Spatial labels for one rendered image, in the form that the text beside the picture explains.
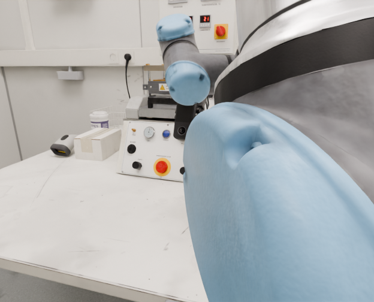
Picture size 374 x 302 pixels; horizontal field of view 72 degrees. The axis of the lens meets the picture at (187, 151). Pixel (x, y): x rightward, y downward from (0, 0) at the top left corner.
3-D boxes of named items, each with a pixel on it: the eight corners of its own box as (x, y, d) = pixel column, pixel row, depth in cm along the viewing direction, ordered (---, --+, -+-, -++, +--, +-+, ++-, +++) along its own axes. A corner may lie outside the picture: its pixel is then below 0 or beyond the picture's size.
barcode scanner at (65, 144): (81, 144, 125) (78, 127, 122) (95, 145, 123) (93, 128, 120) (49, 157, 106) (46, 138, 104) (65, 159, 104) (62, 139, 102)
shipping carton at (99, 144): (99, 145, 121) (97, 127, 119) (124, 148, 118) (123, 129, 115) (73, 159, 104) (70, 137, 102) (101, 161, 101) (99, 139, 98)
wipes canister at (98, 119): (99, 139, 133) (96, 109, 128) (114, 140, 131) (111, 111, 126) (89, 143, 125) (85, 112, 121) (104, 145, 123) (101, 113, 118)
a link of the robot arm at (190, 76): (235, 74, 44) (220, 42, 51) (170, 71, 41) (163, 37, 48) (223, 109, 50) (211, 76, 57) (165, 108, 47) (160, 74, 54)
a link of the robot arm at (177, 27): (154, 36, 48) (151, 16, 53) (168, 84, 56) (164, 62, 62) (196, 26, 47) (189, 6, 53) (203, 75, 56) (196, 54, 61)
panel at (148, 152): (120, 173, 89) (128, 120, 91) (205, 184, 80) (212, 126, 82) (117, 172, 87) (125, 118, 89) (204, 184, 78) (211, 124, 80)
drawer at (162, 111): (169, 106, 116) (169, 89, 114) (217, 109, 110) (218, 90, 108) (138, 118, 89) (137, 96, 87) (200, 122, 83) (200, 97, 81)
